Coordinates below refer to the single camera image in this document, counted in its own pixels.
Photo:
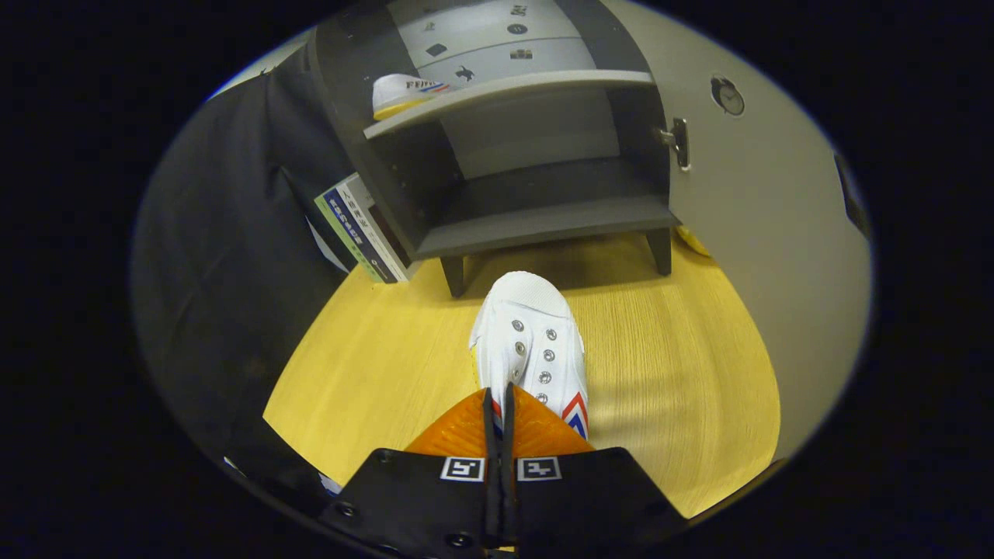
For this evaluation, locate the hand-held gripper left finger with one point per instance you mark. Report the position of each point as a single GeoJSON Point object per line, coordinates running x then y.
{"type": "Point", "coordinates": [489, 497]}

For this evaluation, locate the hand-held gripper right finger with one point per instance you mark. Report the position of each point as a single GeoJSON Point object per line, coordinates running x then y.
{"type": "Point", "coordinates": [510, 497]}

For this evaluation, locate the white shoe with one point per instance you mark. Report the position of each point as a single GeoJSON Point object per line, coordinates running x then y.
{"type": "Point", "coordinates": [400, 93]}
{"type": "Point", "coordinates": [528, 334]}

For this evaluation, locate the grey shoe cabinet door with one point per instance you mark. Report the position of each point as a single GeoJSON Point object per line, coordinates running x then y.
{"type": "Point", "coordinates": [761, 272]}

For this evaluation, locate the metal door hinge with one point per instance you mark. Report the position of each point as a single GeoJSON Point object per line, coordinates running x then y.
{"type": "Point", "coordinates": [678, 144]}

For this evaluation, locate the white cover book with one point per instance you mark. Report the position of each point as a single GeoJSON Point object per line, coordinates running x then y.
{"type": "Point", "coordinates": [371, 221]}

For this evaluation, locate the blue spine book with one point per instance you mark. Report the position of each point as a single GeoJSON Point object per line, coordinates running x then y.
{"type": "Point", "coordinates": [351, 227]}

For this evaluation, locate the yellow plush toy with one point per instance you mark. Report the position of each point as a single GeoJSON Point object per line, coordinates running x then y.
{"type": "Point", "coordinates": [693, 242]}

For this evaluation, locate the black backdrop cloth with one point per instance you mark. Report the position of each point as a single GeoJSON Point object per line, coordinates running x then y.
{"type": "Point", "coordinates": [225, 272]}

